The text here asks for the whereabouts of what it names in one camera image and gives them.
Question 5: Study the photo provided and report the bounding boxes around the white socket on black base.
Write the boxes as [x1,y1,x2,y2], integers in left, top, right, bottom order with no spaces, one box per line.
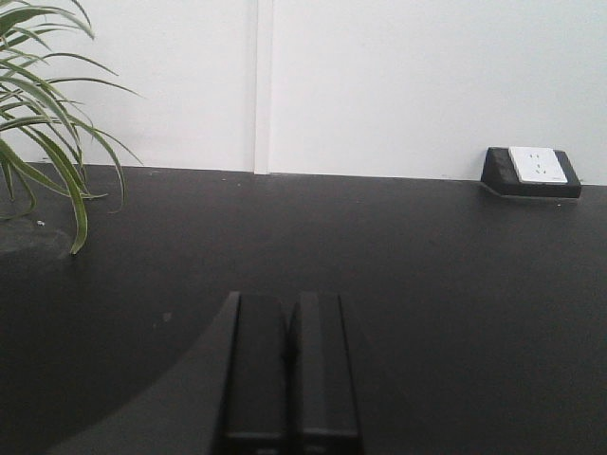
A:
[481,146,581,199]

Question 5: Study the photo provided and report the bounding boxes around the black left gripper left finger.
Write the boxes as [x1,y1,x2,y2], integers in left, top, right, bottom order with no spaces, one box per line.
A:
[215,291,287,454]

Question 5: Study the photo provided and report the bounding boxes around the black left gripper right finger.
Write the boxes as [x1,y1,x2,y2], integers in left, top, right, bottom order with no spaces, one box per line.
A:
[288,291,360,454]

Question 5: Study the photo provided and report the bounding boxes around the green spider plant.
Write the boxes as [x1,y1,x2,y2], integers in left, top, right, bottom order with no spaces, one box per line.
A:
[1,1,131,255]

